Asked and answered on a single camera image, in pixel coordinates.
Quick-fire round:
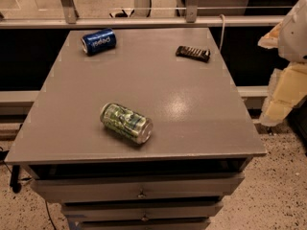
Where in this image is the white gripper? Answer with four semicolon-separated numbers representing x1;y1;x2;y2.
258;0;307;127

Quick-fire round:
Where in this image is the dark rxbar chocolate bar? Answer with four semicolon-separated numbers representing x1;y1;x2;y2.
176;46;210;62

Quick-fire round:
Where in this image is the green soda can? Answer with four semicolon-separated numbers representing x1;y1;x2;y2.
100;103;154;145

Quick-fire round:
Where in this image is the blue pepsi can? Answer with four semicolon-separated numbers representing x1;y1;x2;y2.
81;28;117;56

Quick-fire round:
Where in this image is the grey drawer cabinet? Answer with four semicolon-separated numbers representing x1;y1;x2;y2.
7;29;266;230

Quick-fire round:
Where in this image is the top grey drawer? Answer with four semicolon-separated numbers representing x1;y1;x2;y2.
31;172;245;203

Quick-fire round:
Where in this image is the grey drawer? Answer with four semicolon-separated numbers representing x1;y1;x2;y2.
61;201;223;221
31;172;245;203

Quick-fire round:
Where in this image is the grey metal railing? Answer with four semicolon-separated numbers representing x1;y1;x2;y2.
0;0;297;29

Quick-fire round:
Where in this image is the white cable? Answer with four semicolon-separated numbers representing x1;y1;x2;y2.
218;13;226;53

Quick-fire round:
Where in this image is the black floor cable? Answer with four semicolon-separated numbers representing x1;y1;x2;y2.
0;147;59;230

